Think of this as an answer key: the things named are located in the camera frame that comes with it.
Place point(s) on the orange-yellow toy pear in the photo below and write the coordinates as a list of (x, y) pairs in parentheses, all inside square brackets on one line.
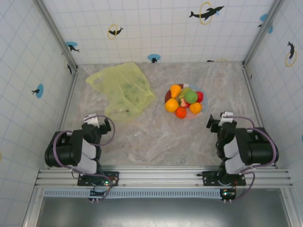
[(175, 91)]

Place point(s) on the aluminium mounting rail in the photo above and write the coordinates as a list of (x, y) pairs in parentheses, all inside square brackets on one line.
[(161, 176)]

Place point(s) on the right controller board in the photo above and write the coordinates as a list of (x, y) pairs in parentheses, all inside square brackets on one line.
[(228, 194)]

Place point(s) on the round pale plate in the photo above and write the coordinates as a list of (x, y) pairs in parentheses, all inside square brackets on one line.
[(205, 104)]

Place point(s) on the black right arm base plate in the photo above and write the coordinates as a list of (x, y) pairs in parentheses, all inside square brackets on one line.
[(210, 178)]

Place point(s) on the large yellow-orange toy orange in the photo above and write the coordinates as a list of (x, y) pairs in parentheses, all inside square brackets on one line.
[(171, 105)]

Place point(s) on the controller board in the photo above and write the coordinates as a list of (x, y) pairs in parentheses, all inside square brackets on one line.
[(97, 192), (228, 194)]

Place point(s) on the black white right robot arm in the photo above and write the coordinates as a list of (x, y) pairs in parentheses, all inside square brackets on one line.
[(255, 146)]

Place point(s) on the yellow-green plastic bag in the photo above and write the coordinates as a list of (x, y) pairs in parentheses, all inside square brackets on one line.
[(123, 80)]

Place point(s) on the green toy apple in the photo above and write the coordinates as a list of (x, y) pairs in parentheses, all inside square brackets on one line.
[(190, 97)]

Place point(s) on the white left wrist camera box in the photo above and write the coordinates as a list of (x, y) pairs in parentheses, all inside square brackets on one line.
[(91, 119)]

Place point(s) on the red toy apple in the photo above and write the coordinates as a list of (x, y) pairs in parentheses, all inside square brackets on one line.
[(200, 96)]

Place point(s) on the red toy strawberry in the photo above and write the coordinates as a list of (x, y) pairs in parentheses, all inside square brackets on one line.
[(184, 103)]

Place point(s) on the left controller board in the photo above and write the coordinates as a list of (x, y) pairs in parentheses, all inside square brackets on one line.
[(97, 192)]

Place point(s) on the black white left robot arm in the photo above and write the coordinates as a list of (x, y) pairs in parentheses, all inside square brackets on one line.
[(64, 151)]

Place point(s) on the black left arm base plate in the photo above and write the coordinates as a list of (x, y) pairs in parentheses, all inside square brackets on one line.
[(111, 177)]

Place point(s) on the aluminium frame post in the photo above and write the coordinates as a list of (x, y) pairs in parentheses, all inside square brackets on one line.
[(262, 30), (55, 30)]

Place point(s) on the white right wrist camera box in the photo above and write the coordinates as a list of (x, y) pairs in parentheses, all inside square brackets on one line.
[(227, 118)]

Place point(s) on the small yellow-orange toy orange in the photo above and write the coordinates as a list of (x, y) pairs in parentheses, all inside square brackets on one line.
[(195, 108)]

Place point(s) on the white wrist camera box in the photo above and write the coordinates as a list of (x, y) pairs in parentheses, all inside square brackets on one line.
[(227, 118), (91, 119)]

